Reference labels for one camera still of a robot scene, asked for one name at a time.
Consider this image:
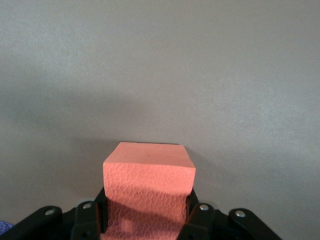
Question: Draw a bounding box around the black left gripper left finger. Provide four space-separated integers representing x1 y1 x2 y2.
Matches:
0 186 109 240

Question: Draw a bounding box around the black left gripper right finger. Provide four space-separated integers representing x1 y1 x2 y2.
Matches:
176 187 284 240

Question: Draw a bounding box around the orange foam cube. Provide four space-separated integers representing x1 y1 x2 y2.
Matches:
102 141 196 240

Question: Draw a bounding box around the purple foam cube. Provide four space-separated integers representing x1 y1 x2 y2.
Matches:
0 219 16 232

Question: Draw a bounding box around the brown table cover sheet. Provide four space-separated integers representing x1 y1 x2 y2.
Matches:
0 0 320 240

